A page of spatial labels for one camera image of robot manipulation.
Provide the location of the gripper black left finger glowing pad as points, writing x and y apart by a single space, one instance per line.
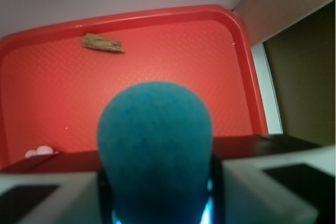
55 188

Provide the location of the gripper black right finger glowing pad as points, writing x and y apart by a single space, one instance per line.
272 179

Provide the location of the blue felt ball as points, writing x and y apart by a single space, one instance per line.
155 142

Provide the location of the pink plush bunny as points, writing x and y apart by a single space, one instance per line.
40 151

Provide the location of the red plastic tray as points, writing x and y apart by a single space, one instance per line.
53 90

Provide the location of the brown wood piece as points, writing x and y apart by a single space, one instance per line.
96 42

